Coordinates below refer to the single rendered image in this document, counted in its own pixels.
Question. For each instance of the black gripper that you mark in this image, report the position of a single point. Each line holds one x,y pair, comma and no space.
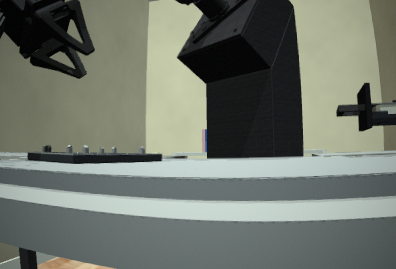
39,21

